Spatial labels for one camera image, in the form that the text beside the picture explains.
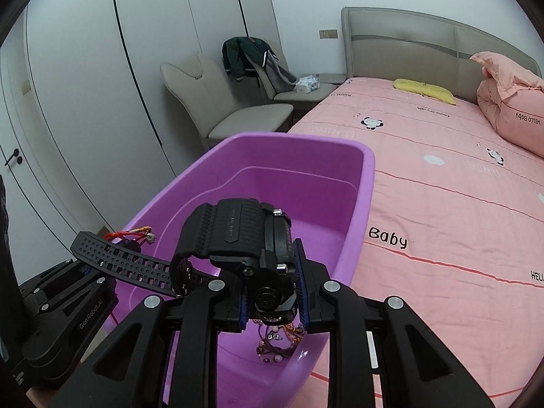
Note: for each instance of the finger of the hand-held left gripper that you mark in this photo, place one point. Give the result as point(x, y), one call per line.
point(91, 273)
point(129, 247)

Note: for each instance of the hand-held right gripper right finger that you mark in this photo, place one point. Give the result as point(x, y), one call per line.
point(299, 289)

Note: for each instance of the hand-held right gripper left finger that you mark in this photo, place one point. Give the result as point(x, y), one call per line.
point(225, 310)

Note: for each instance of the black digital wristwatch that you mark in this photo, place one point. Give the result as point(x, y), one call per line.
point(238, 229)

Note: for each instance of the purple plastic basin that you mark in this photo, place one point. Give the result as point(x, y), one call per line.
point(297, 187)

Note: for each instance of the pink printed bed sheet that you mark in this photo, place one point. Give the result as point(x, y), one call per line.
point(425, 204)

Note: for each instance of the white wardrobe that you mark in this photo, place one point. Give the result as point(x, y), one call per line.
point(85, 93)

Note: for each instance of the empty beige chair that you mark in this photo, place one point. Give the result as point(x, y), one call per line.
point(238, 119)

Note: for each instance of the beige chair with jacket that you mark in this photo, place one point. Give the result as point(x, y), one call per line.
point(297, 97)

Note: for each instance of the white tissue pack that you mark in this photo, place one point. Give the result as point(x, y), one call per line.
point(307, 84)

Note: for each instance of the grey garment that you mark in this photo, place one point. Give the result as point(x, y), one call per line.
point(278, 72)

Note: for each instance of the dark green jacket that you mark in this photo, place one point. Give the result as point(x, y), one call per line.
point(240, 57)

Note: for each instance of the yellow pillow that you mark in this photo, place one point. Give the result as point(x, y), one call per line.
point(425, 90)

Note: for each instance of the beige bed headboard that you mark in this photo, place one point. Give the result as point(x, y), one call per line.
point(403, 51)

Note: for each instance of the pink folded quilt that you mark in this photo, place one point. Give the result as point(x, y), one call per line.
point(514, 102)

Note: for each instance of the wall socket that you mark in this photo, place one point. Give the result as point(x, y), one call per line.
point(328, 33)

